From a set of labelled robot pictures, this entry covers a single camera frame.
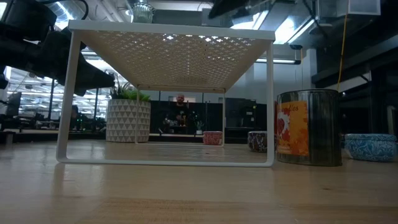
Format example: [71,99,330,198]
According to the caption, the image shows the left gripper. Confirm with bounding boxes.
[30,24,116,96]

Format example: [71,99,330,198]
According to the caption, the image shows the red patterned candle tin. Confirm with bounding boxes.
[202,131,223,146]

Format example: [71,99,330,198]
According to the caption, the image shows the dark purple patterned candle tin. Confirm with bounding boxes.
[248,131,268,153]

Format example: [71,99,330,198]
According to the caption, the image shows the tin can orange label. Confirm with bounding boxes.
[275,89,343,167]

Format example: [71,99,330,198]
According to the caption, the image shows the blue patterned candle tin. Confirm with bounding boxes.
[344,133,398,163]

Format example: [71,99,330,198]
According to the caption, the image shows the person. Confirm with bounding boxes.
[163,94,192,134]
[70,105,81,131]

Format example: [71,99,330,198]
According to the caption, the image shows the succulent in triangle-pattern pot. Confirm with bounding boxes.
[105,79,152,143]

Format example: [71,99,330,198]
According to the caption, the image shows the white perforated metal shelf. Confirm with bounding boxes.
[55,20,277,168]

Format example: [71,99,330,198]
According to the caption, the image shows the long ceiling light fixture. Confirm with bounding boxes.
[256,57,302,65]

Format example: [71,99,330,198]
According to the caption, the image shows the black computer monitor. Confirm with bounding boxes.
[6,91,22,118]

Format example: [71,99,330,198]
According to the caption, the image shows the black office cabinets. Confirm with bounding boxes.
[150,98,268,139]

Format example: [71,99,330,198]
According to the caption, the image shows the white ventilation unit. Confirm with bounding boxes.
[317,0,382,18]

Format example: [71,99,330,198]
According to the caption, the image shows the yellow extension cable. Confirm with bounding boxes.
[336,14,348,93]

